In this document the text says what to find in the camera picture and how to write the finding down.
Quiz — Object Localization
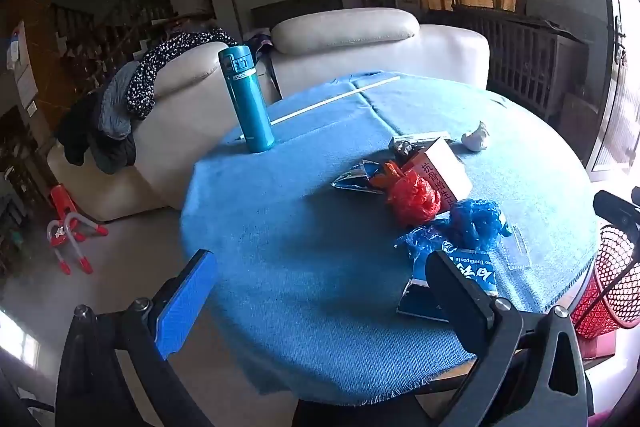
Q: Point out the polka dot dark garment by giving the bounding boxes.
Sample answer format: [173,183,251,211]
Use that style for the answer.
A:
[125,28,238,120]

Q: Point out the grey garment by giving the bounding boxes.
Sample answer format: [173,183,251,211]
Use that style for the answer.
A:
[97,62,146,140]

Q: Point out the black television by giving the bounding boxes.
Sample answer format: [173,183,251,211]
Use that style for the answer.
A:
[250,0,343,28]

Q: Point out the clear plastic packaging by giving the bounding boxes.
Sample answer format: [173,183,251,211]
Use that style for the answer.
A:
[492,227,532,270]

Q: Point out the crumpled white tissue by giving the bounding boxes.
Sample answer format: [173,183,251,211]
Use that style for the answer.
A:
[461,121,490,152]

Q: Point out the translucent black plastic bag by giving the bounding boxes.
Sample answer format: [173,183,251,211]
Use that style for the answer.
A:
[389,139,426,162]

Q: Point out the cream leather sofa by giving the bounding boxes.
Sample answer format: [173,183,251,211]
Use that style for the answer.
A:
[47,7,491,223]

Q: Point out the white medicine box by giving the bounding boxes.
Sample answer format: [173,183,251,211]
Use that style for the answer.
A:
[390,130,451,146]

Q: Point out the blue toothpaste box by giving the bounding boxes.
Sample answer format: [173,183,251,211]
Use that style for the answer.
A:
[396,247,498,323]

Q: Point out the red plastic bag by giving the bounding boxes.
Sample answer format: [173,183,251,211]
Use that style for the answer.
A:
[385,167,442,228]

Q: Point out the white paper on wall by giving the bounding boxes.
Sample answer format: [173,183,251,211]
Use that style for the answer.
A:
[12,57,38,102]

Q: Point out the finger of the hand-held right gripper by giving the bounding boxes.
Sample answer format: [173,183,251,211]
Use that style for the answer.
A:
[592,187,640,229]

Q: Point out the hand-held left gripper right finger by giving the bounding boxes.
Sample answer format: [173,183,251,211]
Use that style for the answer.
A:
[425,251,589,427]

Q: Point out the dark bag with straps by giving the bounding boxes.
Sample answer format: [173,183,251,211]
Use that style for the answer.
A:
[245,32,277,75]

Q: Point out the orange wrapper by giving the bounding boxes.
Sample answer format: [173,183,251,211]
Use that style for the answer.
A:
[370,161,406,192]

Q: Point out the wooden baby crib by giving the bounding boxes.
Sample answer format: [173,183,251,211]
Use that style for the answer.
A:
[450,7,591,122]

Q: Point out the red mesh plastic basket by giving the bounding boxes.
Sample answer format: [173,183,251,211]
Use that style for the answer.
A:
[570,224,640,342]

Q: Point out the blue tablecloth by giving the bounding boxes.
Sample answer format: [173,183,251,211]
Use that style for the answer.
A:
[180,71,601,408]

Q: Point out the cardboard box beside crib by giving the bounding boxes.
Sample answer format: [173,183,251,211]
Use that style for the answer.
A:
[560,92,601,142]

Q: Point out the red and white toy frame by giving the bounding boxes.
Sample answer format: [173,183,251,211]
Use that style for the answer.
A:
[46,184,109,275]

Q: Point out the red and white medicine carton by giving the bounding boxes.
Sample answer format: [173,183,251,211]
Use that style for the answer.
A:
[400,137,473,212]

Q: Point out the thin white stick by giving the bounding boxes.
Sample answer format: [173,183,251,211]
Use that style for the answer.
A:
[239,76,402,140]

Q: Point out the wooden stair railing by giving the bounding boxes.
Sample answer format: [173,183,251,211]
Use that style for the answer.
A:
[50,0,176,92]

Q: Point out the black garment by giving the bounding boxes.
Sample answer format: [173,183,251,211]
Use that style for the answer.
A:
[55,92,138,175]

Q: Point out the blue plastic bag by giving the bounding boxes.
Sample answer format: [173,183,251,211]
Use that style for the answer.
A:
[395,198,511,268]

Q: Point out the teal insulated bottle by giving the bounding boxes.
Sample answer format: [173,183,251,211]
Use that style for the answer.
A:
[218,45,276,154]

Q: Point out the brown entrance door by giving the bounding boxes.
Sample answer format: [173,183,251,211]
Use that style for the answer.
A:
[587,0,627,178]

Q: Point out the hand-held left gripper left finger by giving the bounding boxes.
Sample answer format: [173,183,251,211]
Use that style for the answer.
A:
[55,249,218,427]

